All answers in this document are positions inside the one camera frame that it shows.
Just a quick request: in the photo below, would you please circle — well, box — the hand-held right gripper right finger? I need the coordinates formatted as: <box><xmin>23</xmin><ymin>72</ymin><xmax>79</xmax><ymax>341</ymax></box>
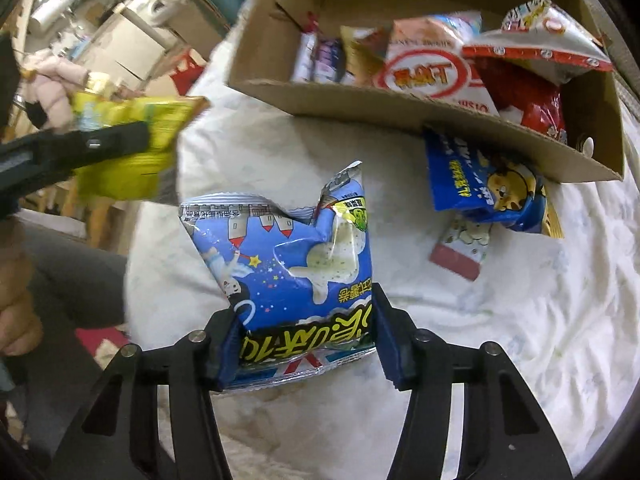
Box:
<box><xmin>371</xmin><ymin>282</ymin><xmax>573</xmax><ymax>480</ymax></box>

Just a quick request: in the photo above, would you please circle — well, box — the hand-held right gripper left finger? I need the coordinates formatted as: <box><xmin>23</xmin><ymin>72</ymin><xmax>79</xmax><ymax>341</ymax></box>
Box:
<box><xmin>50</xmin><ymin>307</ymin><xmax>246</xmax><ymax>480</ymax></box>

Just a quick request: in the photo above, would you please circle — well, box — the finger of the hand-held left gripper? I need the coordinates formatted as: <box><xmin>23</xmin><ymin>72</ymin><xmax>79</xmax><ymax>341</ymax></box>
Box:
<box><xmin>0</xmin><ymin>121</ymin><xmax>152</xmax><ymax>196</ymax></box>

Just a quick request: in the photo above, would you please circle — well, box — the yellow snack packet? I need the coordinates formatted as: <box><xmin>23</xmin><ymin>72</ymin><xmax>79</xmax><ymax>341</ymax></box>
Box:
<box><xmin>70</xmin><ymin>75</ymin><xmax>211</xmax><ymax>202</ymax></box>

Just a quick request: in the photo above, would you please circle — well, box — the small red and white packet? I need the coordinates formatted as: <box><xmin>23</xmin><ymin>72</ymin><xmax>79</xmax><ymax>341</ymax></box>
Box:
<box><xmin>429</xmin><ymin>212</ymin><xmax>494</xmax><ymax>282</ymax></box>

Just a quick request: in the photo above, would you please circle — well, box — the blue and white snack packet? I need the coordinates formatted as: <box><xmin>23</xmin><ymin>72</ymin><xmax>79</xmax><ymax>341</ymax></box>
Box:
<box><xmin>179</xmin><ymin>160</ymin><xmax>376</xmax><ymax>393</ymax></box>

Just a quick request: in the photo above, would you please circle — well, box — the dark blue snack packet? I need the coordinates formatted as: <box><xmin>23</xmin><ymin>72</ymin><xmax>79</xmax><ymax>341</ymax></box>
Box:
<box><xmin>422</xmin><ymin>127</ymin><xmax>564</xmax><ymax>238</ymax></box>

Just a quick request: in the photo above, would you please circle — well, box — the brown cardboard box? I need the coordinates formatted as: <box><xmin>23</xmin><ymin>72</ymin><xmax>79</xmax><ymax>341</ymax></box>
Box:
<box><xmin>227</xmin><ymin>0</ymin><xmax>628</xmax><ymax>183</ymax></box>

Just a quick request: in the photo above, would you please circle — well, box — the small purple packet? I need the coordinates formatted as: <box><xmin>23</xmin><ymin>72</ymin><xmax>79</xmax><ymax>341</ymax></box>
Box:
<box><xmin>315</xmin><ymin>35</ymin><xmax>347</xmax><ymax>84</ymax></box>

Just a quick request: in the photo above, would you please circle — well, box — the white red oval snack packet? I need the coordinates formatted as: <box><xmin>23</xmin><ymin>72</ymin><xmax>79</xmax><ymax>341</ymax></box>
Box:
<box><xmin>372</xmin><ymin>15</ymin><xmax>501</xmax><ymax>118</ymax></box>

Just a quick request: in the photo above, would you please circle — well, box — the tan snack packet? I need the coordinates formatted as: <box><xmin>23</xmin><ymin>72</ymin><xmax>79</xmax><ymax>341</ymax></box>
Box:
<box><xmin>340</xmin><ymin>25</ymin><xmax>392</xmax><ymax>86</ymax></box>

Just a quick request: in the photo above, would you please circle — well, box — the silver red snack bag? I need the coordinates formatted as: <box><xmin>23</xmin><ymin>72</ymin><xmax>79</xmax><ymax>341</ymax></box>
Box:
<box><xmin>462</xmin><ymin>0</ymin><xmax>616</xmax><ymax>86</ymax></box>

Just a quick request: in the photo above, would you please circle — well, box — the person's left hand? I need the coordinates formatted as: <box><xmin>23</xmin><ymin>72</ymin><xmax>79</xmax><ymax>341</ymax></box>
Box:
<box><xmin>0</xmin><ymin>220</ymin><xmax>45</xmax><ymax>358</ymax></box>

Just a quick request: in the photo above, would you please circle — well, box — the pink puffy jacket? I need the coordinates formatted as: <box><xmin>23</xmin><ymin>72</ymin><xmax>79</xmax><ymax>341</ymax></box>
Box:
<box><xmin>24</xmin><ymin>55</ymin><xmax>77</xmax><ymax>132</ymax></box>

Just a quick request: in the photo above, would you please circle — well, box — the beige kitchen cabinet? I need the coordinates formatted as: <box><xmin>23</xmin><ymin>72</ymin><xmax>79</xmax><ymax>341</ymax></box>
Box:
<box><xmin>84</xmin><ymin>9</ymin><xmax>182</xmax><ymax>92</ymax></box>

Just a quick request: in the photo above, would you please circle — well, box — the red paper bag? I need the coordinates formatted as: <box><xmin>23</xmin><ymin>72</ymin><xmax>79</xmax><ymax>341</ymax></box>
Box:
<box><xmin>169</xmin><ymin>46</ymin><xmax>212</xmax><ymax>97</ymax></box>

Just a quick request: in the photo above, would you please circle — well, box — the person's grey trouser leg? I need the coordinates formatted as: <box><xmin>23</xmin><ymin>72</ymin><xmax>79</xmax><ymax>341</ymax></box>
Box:
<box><xmin>15</xmin><ymin>220</ymin><xmax>130</xmax><ymax>441</ymax></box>

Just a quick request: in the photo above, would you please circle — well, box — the white water heater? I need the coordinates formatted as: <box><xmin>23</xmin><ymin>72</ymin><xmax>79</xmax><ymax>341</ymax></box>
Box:
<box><xmin>29</xmin><ymin>0</ymin><xmax>83</xmax><ymax>32</ymax></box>

